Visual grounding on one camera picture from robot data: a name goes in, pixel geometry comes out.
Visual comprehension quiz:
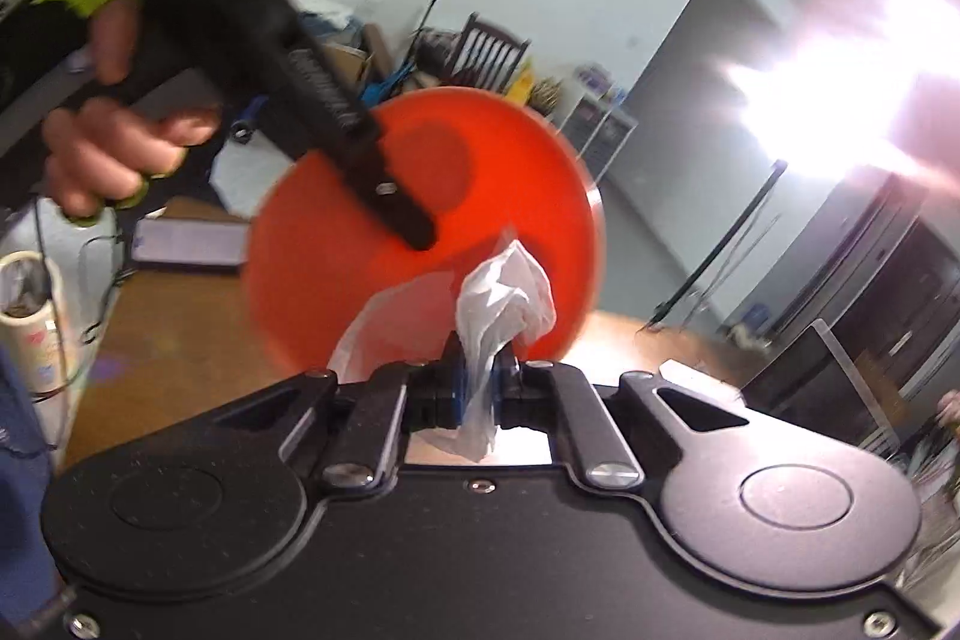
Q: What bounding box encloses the dark phone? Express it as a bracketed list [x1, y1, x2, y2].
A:
[130, 215, 250, 275]

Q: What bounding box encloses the clear plastic bag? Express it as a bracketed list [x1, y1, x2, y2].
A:
[328, 237, 560, 462]

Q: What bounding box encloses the black tripod pole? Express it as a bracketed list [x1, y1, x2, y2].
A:
[636, 158, 790, 335]

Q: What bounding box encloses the white printed tape roll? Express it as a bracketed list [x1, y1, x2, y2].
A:
[0, 248, 85, 399]

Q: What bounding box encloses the person's left forearm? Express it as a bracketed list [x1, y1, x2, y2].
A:
[0, 0, 142, 86]

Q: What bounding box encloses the person's blue clothing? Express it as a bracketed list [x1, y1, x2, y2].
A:
[0, 340, 65, 640]

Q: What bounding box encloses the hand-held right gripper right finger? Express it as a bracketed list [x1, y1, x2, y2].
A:
[491, 351, 751, 491]

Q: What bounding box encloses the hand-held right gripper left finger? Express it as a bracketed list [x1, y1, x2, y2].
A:
[217, 334, 464, 489]

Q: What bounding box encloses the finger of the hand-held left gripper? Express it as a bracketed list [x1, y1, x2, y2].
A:
[330, 136, 441, 253]

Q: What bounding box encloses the person's left hand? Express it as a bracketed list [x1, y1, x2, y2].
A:
[41, 0, 224, 229]

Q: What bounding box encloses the orange bowl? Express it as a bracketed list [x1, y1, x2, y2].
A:
[240, 85, 605, 382]

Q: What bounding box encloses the thin black cable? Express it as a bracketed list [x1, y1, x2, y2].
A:
[30, 196, 136, 345]

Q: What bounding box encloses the plastic drawer unit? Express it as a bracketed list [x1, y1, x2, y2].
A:
[561, 83, 640, 180]

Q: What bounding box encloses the dark wooden chair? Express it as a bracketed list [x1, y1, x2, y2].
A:
[448, 12, 535, 92]

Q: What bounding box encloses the dark laptop screen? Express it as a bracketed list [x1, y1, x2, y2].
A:
[741, 317, 902, 455]

